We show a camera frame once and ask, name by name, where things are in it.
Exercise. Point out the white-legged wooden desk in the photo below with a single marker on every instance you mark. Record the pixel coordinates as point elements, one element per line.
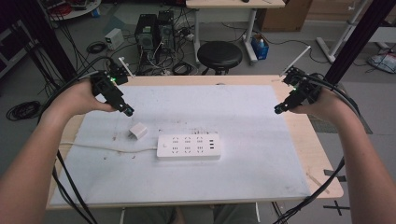
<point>233,3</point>

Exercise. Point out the white power strip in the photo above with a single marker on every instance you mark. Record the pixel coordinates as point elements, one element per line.
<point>162,151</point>

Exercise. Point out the white charger adapter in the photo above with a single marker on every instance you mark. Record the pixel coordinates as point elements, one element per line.
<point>138,130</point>

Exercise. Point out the black metal frame post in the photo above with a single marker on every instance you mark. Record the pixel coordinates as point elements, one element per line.
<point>358,37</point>
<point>46,34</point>

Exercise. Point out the blue box with bottle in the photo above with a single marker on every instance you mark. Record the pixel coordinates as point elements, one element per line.
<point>261,53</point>

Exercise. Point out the black computer tower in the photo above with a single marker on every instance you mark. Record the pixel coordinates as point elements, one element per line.
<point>146,29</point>
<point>166,31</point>

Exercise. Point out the person's left hand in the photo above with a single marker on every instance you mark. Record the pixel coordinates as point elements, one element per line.
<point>77,99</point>

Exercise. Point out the clear plastic bag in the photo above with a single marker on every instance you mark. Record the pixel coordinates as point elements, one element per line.
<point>383,62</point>

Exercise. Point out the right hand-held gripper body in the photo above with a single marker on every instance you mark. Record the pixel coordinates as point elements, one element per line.
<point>306,88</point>

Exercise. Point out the white desk leg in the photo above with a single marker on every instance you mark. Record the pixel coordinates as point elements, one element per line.
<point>339,40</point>

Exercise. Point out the person's grey pants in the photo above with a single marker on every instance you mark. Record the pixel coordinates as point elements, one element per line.
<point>146,216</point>

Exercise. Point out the white table mat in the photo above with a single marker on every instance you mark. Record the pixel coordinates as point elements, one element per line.
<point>218,109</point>

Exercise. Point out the person's right hand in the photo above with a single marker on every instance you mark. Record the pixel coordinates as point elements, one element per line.
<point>327,104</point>

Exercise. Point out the black tape cross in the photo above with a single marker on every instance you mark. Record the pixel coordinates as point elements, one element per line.
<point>336,207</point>

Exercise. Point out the black tape strip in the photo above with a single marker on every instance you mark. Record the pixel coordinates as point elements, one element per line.
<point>334,174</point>

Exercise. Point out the black round stool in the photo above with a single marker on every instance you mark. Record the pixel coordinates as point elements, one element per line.
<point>219,54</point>

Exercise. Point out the cardboard box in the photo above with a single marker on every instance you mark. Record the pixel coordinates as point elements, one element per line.
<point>286,15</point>

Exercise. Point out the round white table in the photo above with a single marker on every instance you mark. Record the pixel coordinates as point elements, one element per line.
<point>77,13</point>

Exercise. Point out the white bench power supply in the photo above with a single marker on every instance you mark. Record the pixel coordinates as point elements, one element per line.
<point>114,39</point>

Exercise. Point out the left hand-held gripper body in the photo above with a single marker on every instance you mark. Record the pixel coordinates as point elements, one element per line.
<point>107,87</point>

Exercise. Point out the grey shelf unit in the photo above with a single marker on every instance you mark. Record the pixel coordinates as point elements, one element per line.
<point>12,46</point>

